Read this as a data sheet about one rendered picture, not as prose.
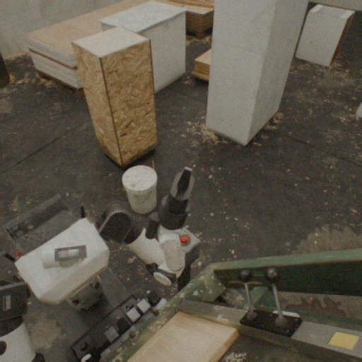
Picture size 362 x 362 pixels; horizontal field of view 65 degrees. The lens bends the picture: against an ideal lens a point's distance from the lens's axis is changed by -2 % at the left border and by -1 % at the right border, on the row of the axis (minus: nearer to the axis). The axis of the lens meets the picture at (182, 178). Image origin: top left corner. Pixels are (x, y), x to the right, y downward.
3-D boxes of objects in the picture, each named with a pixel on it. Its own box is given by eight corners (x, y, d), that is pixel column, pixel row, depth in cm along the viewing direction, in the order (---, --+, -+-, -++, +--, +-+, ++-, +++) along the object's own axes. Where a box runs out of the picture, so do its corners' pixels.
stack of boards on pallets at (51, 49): (143, 30, 578) (141, -7, 530) (185, 42, 535) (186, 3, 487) (38, 77, 445) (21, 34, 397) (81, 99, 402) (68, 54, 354)
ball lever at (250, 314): (254, 318, 77) (244, 267, 81) (263, 320, 74) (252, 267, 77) (243, 322, 76) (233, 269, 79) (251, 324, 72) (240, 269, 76)
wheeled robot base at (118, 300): (41, 298, 212) (23, 280, 187) (100, 255, 236) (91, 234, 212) (85, 373, 180) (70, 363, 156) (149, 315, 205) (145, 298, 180)
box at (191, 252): (184, 243, 162) (184, 225, 149) (199, 257, 156) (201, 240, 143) (168, 257, 157) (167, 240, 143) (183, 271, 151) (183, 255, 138)
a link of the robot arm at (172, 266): (172, 264, 96) (179, 289, 109) (187, 240, 102) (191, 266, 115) (146, 252, 100) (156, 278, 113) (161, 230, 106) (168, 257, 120)
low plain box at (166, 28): (155, 64, 473) (151, 0, 403) (187, 76, 447) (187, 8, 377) (111, 89, 419) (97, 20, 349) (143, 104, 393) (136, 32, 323)
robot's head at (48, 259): (46, 249, 89) (42, 243, 82) (80, 245, 93) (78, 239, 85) (46, 271, 87) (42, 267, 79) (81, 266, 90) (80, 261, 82)
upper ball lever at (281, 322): (284, 324, 66) (271, 266, 70) (295, 327, 63) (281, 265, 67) (271, 329, 65) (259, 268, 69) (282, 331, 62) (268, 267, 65)
